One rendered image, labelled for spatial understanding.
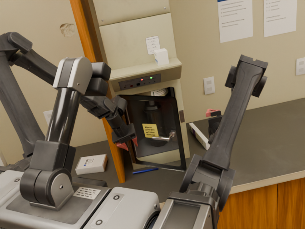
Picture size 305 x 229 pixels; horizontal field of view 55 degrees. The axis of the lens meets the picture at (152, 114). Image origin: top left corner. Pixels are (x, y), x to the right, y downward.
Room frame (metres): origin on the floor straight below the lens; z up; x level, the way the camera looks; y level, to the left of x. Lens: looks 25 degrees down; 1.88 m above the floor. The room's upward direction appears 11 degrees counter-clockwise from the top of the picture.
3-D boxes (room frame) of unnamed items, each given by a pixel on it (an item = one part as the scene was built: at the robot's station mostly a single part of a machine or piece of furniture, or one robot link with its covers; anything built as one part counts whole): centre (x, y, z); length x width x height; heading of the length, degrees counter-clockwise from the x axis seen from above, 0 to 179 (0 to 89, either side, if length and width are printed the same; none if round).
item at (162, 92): (1.44, -0.02, 1.34); 0.18 x 0.18 x 0.05
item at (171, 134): (1.18, -0.03, 1.20); 0.10 x 0.05 x 0.03; 59
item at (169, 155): (1.24, 0.02, 1.19); 0.30 x 0.01 x 0.40; 59
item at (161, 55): (1.29, -0.09, 1.54); 0.05 x 0.05 x 0.06; 8
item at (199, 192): (0.44, -0.05, 1.45); 0.09 x 0.08 x 0.12; 62
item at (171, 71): (1.28, 0.00, 1.46); 0.32 x 0.12 x 0.10; 93
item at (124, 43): (1.46, 0.00, 1.33); 0.32 x 0.25 x 0.77; 93
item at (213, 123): (1.13, -0.27, 1.21); 0.07 x 0.07 x 0.10; 2
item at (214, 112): (1.20, -0.27, 1.25); 0.09 x 0.07 x 0.07; 2
